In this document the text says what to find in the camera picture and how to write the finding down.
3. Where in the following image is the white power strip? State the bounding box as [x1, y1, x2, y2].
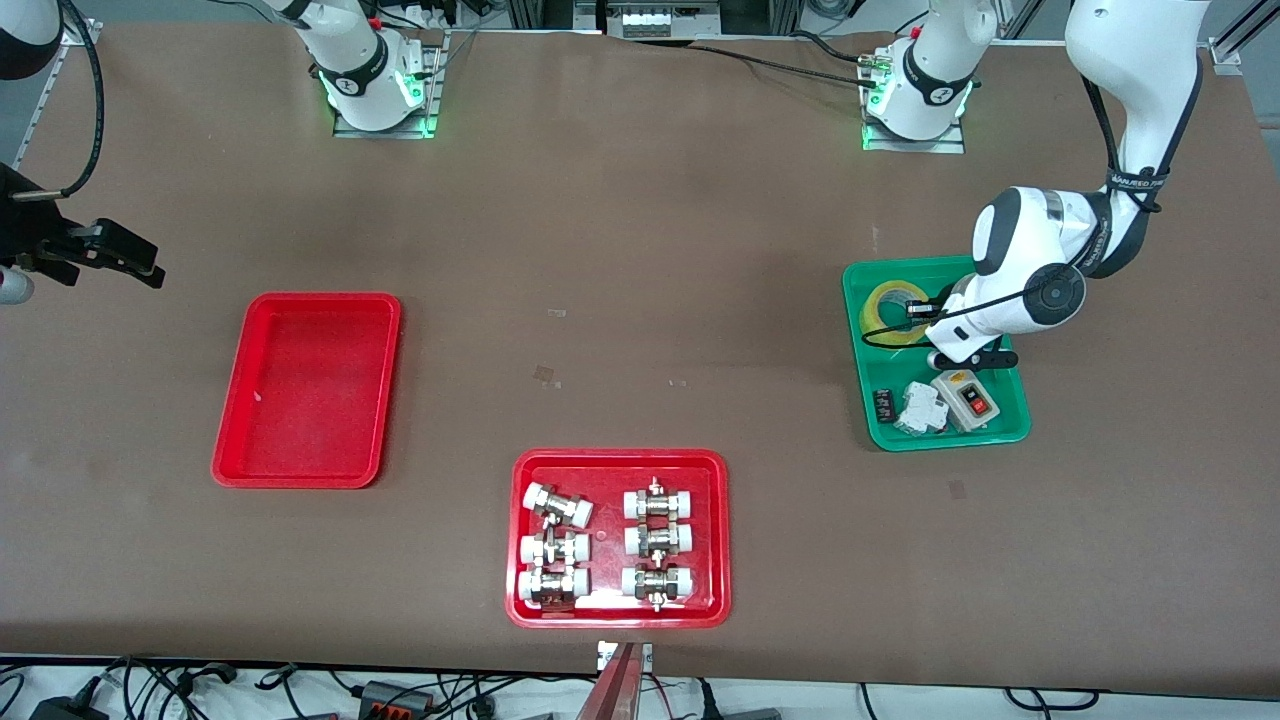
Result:
[620, 8, 723, 39]

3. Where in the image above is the empty red plastic tray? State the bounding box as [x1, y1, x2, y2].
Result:
[211, 291, 403, 490]

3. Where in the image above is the long black table cable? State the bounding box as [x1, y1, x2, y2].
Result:
[690, 43, 881, 89]

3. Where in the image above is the black looped floor cable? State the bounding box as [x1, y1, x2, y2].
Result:
[1004, 686, 1103, 714]

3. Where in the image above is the white circuit breaker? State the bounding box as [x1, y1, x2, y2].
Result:
[893, 381, 949, 437]

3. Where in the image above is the black orange connector box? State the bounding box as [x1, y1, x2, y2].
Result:
[358, 681, 438, 717]

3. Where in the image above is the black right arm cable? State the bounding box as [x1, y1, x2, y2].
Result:
[10, 0, 106, 201]

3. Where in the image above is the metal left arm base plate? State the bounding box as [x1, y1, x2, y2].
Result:
[862, 40, 967, 154]

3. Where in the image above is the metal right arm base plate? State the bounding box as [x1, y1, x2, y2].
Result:
[333, 28, 443, 139]

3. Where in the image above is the yellow tape roll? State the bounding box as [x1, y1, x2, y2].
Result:
[859, 281, 936, 347]

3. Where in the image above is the white capped metal pipe fitting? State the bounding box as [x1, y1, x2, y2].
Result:
[621, 562, 696, 611]
[517, 566, 591, 609]
[519, 530, 592, 567]
[623, 478, 696, 521]
[623, 520, 695, 559]
[523, 483, 594, 528]

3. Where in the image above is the grey switch box red button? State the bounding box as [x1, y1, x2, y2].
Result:
[930, 368, 1003, 434]

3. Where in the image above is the green plastic tray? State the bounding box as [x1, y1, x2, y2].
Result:
[842, 256, 1033, 453]

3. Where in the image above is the black power adapter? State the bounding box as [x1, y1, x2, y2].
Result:
[30, 695, 109, 720]

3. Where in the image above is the red tray with fittings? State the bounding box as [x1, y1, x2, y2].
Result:
[505, 448, 732, 630]

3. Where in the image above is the red aluminium extrusion post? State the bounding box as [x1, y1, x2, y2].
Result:
[575, 640, 653, 720]

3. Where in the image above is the short black table cable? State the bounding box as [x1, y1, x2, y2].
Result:
[790, 32, 883, 65]

